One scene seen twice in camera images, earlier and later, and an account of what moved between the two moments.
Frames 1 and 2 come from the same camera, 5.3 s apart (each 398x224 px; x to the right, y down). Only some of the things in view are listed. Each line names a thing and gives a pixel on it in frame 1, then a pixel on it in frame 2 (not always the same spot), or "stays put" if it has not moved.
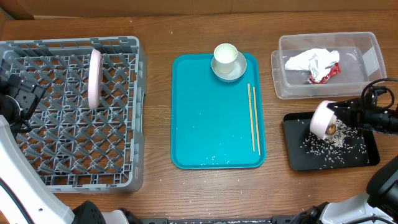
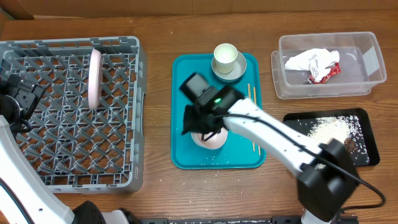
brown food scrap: [331, 129] -> [350, 145]
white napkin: [315, 60] stays put
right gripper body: [374, 117] -> [194, 121]
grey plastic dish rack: [59, 130] stays put
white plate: [95, 79] stays put
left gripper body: [13, 112] stays put
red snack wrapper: [334, 70] stays put
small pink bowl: [321, 117] -> [214, 142]
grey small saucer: [237, 72] stays put
